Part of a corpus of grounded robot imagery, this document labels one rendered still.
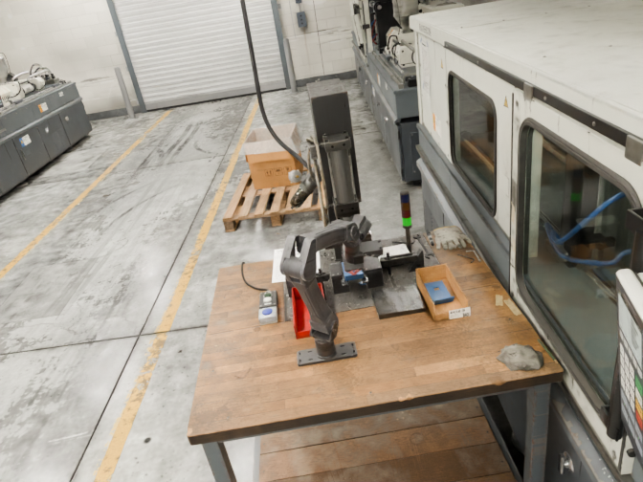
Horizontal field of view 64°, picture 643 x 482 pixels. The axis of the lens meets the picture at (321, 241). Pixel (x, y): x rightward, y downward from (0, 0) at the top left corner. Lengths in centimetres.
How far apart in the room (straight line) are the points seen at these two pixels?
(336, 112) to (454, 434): 142
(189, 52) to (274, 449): 959
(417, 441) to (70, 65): 1081
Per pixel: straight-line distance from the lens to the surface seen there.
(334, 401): 160
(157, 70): 1145
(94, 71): 1192
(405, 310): 187
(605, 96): 134
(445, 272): 204
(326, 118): 185
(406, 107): 495
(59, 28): 1203
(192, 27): 1117
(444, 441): 237
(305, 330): 182
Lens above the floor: 202
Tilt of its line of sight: 27 degrees down
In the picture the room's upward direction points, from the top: 10 degrees counter-clockwise
